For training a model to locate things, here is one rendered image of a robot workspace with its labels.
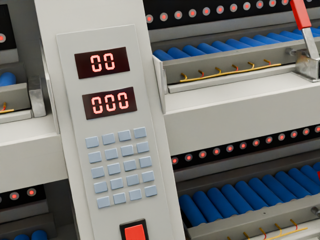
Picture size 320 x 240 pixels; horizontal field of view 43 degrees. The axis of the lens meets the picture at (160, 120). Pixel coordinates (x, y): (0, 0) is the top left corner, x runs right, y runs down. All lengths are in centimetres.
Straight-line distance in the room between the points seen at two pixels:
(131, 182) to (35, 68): 26
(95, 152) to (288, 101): 20
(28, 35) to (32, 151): 24
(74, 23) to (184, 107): 13
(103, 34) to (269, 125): 19
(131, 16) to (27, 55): 22
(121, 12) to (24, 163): 16
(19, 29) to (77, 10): 21
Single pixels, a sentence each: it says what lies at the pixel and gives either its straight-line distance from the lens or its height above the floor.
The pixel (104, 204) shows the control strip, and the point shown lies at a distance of 37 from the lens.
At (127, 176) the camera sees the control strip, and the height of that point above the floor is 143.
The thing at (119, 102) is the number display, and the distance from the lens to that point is 36.
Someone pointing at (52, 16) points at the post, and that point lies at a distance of 38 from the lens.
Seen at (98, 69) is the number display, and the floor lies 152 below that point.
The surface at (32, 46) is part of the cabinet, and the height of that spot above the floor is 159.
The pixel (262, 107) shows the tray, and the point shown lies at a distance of 42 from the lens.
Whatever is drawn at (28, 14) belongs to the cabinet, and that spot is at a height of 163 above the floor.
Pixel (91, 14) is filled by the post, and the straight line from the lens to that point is 38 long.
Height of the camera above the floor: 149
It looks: 3 degrees down
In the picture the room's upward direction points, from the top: 10 degrees counter-clockwise
